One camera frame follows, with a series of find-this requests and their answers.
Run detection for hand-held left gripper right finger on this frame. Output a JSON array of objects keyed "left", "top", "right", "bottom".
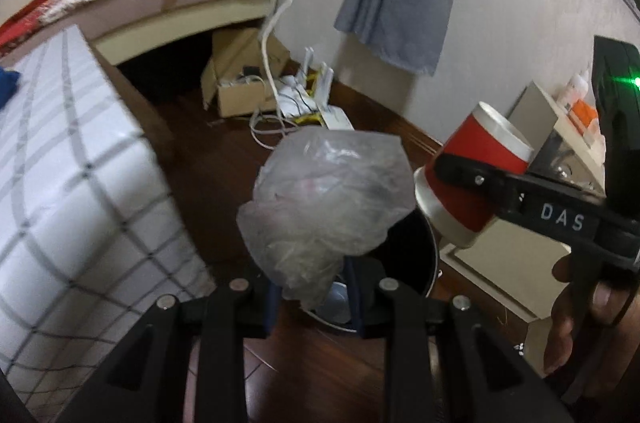
[{"left": 347, "top": 255, "right": 573, "bottom": 423}]

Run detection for flat white network device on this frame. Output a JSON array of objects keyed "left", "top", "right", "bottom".
[{"left": 277, "top": 75, "right": 321, "bottom": 116}]

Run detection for blue cloth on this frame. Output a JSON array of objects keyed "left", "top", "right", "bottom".
[{"left": 0, "top": 68, "right": 22, "bottom": 108}]

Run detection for clear plastic bag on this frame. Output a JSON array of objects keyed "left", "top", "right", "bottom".
[{"left": 236, "top": 125, "right": 417, "bottom": 312}]

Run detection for red paper cup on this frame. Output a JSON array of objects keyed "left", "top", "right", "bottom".
[{"left": 414, "top": 101, "right": 536, "bottom": 250}]

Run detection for cream cabinet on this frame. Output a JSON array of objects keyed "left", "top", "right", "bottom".
[{"left": 440, "top": 80, "right": 609, "bottom": 324}]

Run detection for yellow network cable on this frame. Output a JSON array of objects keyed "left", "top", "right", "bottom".
[{"left": 292, "top": 70, "right": 326, "bottom": 125}]

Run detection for person's right hand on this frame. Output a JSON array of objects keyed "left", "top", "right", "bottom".
[{"left": 542, "top": 254, "right": 628, "bottom": 375}]

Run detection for cream bed frame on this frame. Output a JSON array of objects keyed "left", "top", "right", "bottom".
[{"left": 94, "top": 0, "right": 279, "bottom": 66}]

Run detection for open cardboard box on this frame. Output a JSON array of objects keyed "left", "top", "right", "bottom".
[{"left": 201, "top": 28, "right": 291, "bottom": 119}]

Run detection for white checked tablecloth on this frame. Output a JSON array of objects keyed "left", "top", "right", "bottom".
[{"left": 0, "top": 25, "right": 217, "bottom": 420}]

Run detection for black round trash bin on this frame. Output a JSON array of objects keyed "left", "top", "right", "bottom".
[{"left": 300, "top": 208, "right": 442, "bottom": 335}]

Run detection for white router with antennas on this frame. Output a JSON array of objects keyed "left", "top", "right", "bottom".
[{"left": 299, "top": 47, "right": 357, "bottom": 132}]

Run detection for orange and white box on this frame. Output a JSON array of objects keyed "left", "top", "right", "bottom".
[{"left": 570, "top": 98, "right": 601, "bottom": 140}]

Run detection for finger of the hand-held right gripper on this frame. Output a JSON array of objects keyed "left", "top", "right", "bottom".
[{"left": 433, "top": 152, "right": 524, "bottom": 225}]

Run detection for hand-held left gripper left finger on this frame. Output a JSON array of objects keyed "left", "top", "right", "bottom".
[{"left": 57, "top": 277, "right": 279, "bottom": 423}]

